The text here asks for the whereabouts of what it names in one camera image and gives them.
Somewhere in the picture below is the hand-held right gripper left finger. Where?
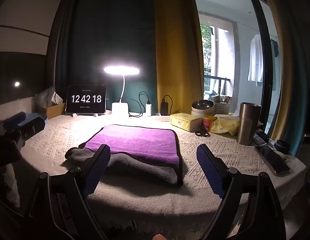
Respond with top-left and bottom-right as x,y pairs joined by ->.
27,144 -> 112,240

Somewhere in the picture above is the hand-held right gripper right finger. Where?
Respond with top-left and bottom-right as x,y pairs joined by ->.
196,144 -> 287,240

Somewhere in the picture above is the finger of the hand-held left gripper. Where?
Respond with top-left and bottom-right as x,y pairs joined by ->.
0,112 -> 27,131
12,116 -> 47,146

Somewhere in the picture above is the purple and grey towel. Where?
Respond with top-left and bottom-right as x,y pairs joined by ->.
63,124 -> 184,187

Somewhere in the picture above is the white textured tablecloth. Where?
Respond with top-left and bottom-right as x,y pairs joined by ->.
20,109 -> 307,232

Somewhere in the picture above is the cardboard box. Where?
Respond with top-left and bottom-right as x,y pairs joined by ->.
46,102 -> 66,119

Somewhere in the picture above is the clear plastic bag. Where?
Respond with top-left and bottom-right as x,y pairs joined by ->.
34,86 -> 63,108

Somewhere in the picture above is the white tablet stand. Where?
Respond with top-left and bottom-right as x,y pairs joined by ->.
71,112 -> 99,118

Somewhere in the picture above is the red and yellow cup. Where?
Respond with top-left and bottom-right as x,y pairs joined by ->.
202,115 -> 217,132

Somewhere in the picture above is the yellow plastic package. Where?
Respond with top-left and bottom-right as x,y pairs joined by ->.
210,116 -> 241,135

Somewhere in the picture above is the yellow tissue pack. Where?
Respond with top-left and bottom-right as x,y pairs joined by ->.
170,112 -> 204,132

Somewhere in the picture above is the steel tumbler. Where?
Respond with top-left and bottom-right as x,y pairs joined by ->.
236,102 -> 262,146

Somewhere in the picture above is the black tablet with clock display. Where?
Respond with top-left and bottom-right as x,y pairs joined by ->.
65,85 -> 107,114

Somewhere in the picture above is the black smartphone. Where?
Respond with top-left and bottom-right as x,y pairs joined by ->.
254,145 -> 291,176

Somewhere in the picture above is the white plastic basket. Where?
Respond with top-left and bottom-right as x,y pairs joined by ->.
212,101 -> 232,115

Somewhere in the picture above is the white desk lamp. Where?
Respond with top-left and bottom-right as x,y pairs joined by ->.
103,66 -> 141,118

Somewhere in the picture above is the black round cap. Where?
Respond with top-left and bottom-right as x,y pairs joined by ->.
274,139 -> 292,154

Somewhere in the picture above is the black balcony railing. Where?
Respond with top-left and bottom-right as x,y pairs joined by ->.
203,75 -> 232,96

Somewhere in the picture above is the teal curtain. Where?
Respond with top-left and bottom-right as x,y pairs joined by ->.
290,30 -> 310,156

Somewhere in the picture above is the yellow curtain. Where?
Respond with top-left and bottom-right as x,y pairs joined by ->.
153,0 -> 205,117
255,0 -> 300,137

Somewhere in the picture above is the white hanging shirt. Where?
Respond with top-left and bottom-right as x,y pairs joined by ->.
247,33 -> 265,83

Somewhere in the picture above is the dark green curtain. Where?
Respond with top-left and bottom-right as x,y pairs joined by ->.
46,0 -> 158,116

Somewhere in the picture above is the green hanging garment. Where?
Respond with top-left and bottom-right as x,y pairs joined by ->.
270,39 -> 280,58

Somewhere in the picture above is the black power bank cable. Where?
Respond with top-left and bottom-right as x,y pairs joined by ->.
162,95 -> 174,114

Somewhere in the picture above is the black charger cable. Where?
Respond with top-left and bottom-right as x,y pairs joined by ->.
128,91 -> 151,118

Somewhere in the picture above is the black door frame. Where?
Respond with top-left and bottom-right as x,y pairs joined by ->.
245,0 -> 276,133

